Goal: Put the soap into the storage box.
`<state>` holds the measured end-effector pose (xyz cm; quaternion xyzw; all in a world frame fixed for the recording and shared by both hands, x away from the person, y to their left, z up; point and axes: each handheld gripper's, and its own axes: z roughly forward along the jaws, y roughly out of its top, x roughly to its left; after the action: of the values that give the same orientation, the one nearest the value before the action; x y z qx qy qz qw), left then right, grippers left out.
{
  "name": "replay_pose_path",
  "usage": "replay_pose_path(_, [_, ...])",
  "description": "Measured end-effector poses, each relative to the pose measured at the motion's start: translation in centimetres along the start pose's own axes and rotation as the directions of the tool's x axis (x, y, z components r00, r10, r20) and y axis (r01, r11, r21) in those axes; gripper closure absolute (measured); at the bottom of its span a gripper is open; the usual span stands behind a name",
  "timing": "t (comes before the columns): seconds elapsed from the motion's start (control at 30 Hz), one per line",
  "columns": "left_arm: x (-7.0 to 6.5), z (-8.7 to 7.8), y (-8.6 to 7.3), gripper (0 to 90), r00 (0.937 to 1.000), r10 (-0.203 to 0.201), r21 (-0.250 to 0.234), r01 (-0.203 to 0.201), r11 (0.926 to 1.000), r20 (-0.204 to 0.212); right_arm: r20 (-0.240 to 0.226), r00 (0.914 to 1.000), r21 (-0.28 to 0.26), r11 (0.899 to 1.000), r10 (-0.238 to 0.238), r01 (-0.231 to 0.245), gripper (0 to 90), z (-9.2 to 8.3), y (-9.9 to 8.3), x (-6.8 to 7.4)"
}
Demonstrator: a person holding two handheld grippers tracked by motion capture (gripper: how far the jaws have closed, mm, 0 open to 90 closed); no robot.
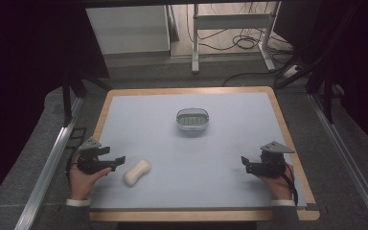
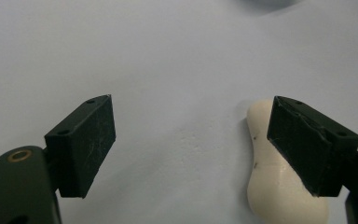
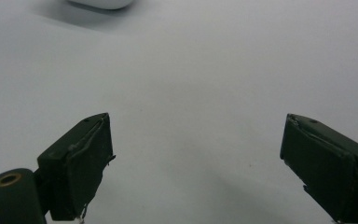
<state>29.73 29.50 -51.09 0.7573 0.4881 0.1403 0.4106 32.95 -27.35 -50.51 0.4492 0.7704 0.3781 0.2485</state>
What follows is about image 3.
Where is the white rounded object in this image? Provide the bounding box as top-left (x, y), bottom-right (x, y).
top-left (67, 0), bottom-right (136, 10)

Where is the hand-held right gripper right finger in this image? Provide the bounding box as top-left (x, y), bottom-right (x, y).
top-left (280, 113), bottom-right (358, 224)

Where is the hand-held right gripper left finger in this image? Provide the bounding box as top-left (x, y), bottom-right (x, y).
top-left (36, 112), bottom-right (117, 222)

